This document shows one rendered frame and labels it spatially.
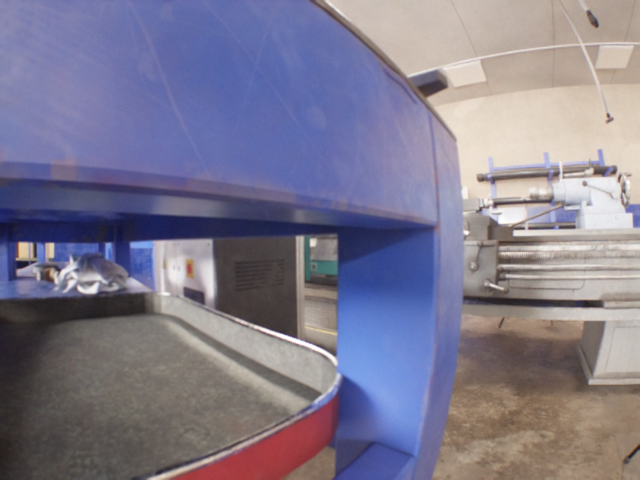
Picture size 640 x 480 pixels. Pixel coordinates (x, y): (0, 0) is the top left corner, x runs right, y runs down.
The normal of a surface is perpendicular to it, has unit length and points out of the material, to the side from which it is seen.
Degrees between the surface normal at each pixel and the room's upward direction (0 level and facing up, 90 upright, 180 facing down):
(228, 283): 90
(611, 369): 90
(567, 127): 90
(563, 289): 90
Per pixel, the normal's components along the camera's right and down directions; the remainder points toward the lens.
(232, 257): 0.79, -0.01
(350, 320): -0.66, 0.00
